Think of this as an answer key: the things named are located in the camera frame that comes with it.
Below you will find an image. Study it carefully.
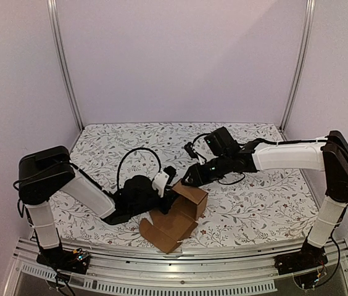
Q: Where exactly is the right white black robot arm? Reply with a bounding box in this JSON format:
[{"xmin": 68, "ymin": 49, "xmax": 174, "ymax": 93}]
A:
[{"xmin": 181, "ymin": 127, "xmax": 348, "ymax": 269}]

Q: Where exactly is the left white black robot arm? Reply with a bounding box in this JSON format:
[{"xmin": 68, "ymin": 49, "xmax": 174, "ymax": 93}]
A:
[{"xmin": 13, "ymin": 146, "xmax": 179, "ymax": 268}]

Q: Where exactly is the floral patterned table mat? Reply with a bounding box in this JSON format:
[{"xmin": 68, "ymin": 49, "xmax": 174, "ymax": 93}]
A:
[{"xmin": 50, "ymin": 123, "xmax": 317, "ymax": 250}]

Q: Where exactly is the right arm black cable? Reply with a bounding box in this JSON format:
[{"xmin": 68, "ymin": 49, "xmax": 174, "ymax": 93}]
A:
[{"xmin": 218, "ymin": 172, "xmax": 246, "ymax": 186}]

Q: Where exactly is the brown cardboard box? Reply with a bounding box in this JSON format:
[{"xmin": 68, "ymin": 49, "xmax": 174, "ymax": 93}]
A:
[{"xmin": 139, "ymin": 181, "xmax": 208, "ymax": 254}]

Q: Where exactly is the right aluminium frame post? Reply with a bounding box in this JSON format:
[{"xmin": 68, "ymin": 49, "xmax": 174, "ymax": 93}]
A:
[{"xmin": 279, "ymin": 0, "xmax": 316, "ymax": 134}]

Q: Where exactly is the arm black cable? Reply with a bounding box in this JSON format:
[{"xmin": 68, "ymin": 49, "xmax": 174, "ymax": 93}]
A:
[
  {"xmin": 218, "ymin": 172, "xmax": 246, "ymax": 186},
  {"xmin": 115, "ymin": 147, "xmax": 162, "ymax": 192}
]

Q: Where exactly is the front aluminium rail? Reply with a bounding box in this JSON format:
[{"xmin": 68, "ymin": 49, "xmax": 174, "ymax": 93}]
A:
[{"xmin": 2, "ymin": 239, "xmax": 348, "ymax": 295}]

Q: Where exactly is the aluminium frame post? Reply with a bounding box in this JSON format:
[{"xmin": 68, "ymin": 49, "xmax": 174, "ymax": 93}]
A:
[
  {"xmin": 46, "ymin": 0, "xmax": 85, "ymax": 132},
  {"xmin": 279, "ymin": 0, "xmax": 316, "ymax": 134}
]

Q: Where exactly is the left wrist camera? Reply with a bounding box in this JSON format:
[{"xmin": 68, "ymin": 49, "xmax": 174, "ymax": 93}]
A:
[{"xmin": 152, "ymin": 166, "xmax": 176, "ymax": 198}]

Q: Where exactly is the left aluminium frame post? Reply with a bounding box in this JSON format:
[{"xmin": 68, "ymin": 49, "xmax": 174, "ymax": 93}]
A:
[{"xmin": 46, "ymin": 0, "xmax": 85, "ymax": 132}]

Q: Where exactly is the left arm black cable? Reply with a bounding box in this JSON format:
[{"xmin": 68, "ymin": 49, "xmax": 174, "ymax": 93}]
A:
[{"xmin": 115, "ymin": 147, "xmax": 162, "ymax": 192}]

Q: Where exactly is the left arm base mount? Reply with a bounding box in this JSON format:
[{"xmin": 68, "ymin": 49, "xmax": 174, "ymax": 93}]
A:
[{"xmin": 36, "ymin": 244, "xmax": 91, "ymax": 274}]

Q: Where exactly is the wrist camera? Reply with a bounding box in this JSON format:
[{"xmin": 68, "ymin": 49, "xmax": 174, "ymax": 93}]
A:
[
  {"xmin": 184, "ymin": 142, "xmax": 207, "ymax": 165},
  {"xmin": 152, "ymin": 166, "xmax": 176, "ymax": 198}
]

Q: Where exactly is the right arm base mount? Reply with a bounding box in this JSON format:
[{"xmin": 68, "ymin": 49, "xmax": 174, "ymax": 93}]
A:
[{"xmin": 274, "ymin": 242, "xmax": 328, "ymax": 275}]

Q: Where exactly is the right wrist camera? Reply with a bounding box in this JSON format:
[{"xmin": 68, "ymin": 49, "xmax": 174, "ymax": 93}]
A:
[{"xmin": 184, "ymin": 142, "xmax": 207, "ymax": 165}]

